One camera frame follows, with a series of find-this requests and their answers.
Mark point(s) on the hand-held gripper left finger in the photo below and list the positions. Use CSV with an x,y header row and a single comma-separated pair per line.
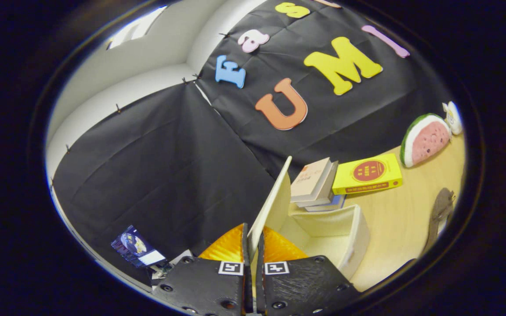
x,y
247,289

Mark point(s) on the large ceiling light panel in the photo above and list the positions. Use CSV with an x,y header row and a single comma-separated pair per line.
x,y
136,28

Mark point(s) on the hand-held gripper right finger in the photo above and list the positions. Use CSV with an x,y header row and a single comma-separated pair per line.
x,y
259,285

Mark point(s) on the blue book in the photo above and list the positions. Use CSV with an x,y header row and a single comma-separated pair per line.
x,y
334,202

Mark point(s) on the brown suede shoe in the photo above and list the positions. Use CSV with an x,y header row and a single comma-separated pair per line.
x,y
439,210

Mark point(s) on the white plush toy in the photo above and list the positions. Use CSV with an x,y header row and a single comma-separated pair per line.
x,y
453,118

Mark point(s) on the blue printed packet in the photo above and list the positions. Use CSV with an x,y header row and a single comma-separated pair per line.
x,y
132,245

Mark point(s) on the watermelon slice plush toy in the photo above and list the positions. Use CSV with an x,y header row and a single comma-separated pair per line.
x,y
426,140

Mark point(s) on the yellow book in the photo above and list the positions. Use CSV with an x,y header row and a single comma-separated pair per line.
x,y
367,173

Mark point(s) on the cream storage box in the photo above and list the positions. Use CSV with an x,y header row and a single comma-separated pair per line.
x,y
323,224

